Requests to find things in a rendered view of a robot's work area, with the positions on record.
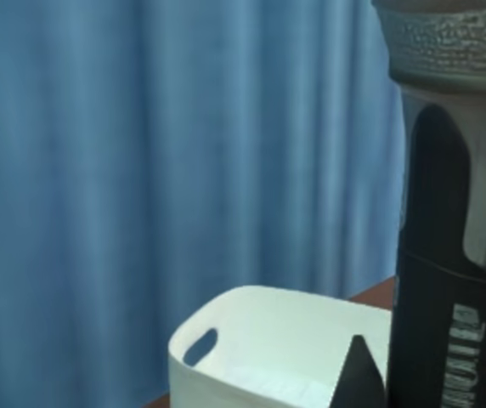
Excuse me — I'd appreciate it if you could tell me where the blue curtain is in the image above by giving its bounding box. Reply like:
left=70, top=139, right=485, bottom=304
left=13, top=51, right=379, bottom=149
left=0, top=0, right=408, bottom=408

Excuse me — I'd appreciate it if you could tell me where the white plastic basket with handles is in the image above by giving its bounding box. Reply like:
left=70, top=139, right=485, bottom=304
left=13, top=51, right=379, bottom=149
left=167, top=285, right=393, bottom=408

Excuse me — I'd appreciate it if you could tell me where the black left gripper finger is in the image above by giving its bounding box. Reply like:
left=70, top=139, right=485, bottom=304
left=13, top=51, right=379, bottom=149
left=331, top=334, right=387, bottom=408

